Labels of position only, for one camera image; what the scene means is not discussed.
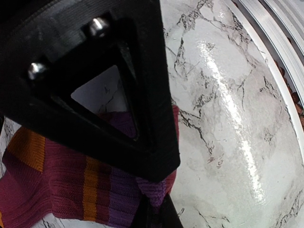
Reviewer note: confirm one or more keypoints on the aluminium front rail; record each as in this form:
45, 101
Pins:
277, 26

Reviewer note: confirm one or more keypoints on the maroon striped sock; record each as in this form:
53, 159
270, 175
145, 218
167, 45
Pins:
45, 177

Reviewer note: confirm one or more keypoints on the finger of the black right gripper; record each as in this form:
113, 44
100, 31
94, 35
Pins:
91, 75

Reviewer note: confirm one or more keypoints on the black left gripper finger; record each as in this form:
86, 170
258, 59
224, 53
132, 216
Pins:
165, 216

